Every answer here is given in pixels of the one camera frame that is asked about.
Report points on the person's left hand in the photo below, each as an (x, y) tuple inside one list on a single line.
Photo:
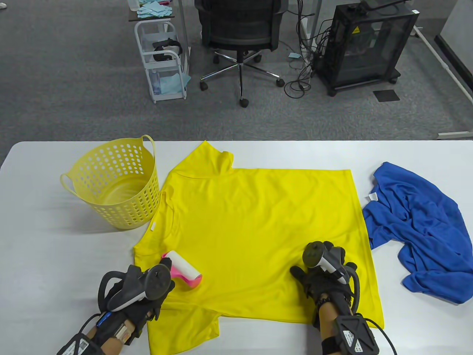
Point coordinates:
[(147, 310)]

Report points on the person's right hand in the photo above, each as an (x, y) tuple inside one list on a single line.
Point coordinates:
[(317, 285)]

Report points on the pink lint roller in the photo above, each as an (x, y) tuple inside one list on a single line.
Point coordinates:
[(184, 268)]

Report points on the yellow t-shirt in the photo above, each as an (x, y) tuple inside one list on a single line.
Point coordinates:
[(258, 222)]

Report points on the blue t-shirt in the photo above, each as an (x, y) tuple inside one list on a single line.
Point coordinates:
[(425, 229)]

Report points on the person's left forearm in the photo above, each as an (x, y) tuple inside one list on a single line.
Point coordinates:
[(111, 347)]

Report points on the person's right forearm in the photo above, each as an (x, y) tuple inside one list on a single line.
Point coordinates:
[(327, 321)]

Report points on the grey left hand controller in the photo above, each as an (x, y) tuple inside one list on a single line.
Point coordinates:
[(157, 283)]

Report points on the grey hand controller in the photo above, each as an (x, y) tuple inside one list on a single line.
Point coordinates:
[(157, 283), (314, 255)]

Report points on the grey right hand controller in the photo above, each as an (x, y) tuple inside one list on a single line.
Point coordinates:
[(314, 255)]

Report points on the yellow perforated plastic basket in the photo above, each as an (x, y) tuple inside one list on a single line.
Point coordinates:
[(111, 196)]

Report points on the black floor plate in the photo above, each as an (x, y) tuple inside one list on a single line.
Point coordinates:
[(386, 95)]

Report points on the light blue cloth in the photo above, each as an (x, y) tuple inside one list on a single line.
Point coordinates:
[(172, 84)]

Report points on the light blue paper scrap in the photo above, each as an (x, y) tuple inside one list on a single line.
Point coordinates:
[(294, 56)]

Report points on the black equipment cabinet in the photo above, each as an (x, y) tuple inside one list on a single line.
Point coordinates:
[(369, 51)]

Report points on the black headset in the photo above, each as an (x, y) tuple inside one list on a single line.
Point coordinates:
[(166, 48)]

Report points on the white desk leg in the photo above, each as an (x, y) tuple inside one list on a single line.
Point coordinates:
[(314, 22)]

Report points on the white rolling cart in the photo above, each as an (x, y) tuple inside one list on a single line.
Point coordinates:
[(138, 40)]

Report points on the black office chair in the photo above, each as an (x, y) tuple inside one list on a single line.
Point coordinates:
[(240, 22)]

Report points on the pile of light blue cloths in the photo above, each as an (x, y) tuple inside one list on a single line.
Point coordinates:
[(155, 10)]

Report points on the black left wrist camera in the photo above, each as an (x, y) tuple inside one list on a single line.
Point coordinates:
[(77, 345)]

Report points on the white desk base frame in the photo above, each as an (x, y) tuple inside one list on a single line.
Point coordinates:
[(443, 63)]

